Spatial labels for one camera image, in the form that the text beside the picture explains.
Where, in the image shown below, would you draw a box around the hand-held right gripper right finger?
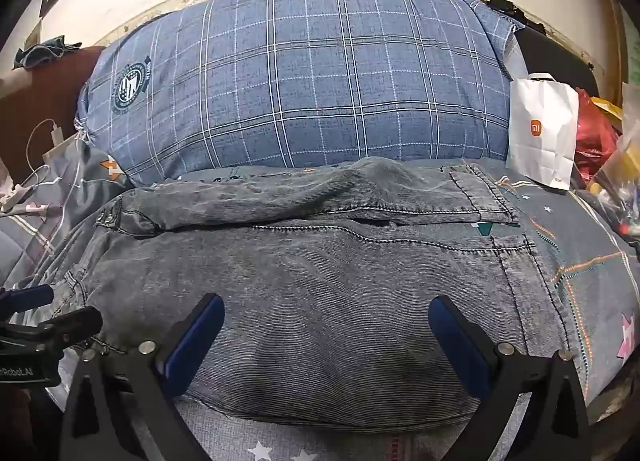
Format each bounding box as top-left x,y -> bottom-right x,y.
428,295 -> 592,461

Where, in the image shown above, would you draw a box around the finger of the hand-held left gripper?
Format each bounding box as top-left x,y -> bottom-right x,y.
0,285 -> 55,315
35,306 -> 104,345

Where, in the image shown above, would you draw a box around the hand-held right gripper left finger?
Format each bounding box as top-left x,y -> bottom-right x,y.
59,292 -> 226,461

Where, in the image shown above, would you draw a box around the grey denim pants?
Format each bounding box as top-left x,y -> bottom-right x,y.
60,157 -> 569,429

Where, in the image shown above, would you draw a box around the grey star-printed bedsheet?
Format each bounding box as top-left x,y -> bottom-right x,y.
0,138 -> 640,461

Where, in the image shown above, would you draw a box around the brown wooden headboard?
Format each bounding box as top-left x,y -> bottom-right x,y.
0,44 -> 107,177

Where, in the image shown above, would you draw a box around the white paper bag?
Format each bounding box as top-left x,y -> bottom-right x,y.
505,72 -> 580,191

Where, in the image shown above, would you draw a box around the clear plastic bag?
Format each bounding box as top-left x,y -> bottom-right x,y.
584,116 -> 640,243

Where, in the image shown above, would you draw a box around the red plastic bag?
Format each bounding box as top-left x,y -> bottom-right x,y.
574,87 -> 622,171

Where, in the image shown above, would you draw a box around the dark green cloth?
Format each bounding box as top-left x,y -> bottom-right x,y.
14,35 -> 83,70

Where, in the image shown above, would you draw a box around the yellow packet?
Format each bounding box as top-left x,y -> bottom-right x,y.
590,96 -> 626,133

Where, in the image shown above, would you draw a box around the blue plaid pillow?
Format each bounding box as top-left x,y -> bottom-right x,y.
74,0 -> 522,187

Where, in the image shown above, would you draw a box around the black bag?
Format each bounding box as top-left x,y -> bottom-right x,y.
514,22 -> 601,98

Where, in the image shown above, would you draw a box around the white charger cable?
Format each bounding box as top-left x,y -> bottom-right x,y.
0,118 -> 87,216

